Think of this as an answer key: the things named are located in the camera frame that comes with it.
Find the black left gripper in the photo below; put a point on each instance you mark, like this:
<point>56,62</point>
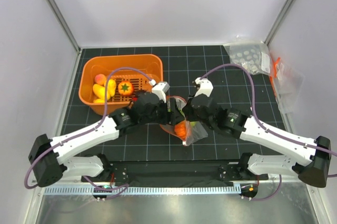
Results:
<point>171,116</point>

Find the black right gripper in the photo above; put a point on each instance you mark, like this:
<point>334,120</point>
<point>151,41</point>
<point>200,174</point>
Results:
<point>188,112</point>

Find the clear orange-zip bag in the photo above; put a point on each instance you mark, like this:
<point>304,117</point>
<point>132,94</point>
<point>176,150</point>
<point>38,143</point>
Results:
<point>188,132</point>

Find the orange plastic basket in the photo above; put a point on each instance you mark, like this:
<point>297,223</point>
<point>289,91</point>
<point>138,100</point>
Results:
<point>150,64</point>

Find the green toy apple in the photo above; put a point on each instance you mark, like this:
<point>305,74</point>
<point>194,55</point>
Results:
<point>193,123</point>

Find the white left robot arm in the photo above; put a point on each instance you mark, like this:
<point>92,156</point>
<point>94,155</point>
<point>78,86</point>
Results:
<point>49,157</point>

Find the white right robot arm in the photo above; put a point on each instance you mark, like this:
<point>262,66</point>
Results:
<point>305,158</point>

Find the bag of white pieces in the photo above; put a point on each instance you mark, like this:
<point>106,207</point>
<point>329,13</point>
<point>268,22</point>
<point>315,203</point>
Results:
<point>253,55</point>

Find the spare clear orange-zip bags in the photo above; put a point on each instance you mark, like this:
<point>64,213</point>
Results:
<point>286,83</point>

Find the orange toy persimmon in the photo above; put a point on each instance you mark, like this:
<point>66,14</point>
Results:
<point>125,88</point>

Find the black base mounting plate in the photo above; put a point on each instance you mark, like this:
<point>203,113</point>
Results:
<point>177,174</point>

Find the yellow toy pear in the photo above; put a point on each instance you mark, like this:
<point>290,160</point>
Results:
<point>111,87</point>

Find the yellow toy mango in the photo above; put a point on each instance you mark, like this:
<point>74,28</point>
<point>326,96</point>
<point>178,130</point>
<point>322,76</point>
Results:
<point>99,92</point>

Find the pink toy peach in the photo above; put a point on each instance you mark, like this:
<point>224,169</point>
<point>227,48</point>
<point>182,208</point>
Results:
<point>100,79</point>

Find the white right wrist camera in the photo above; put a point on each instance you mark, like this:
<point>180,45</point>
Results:
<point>204,87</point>

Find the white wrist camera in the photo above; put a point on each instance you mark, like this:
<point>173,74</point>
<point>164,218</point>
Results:
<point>159,89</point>
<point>204,87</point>

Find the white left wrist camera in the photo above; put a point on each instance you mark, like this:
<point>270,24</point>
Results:
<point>159,89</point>

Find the white slotted cable duct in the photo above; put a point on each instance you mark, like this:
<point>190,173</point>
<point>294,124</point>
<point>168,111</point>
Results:
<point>70,190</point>

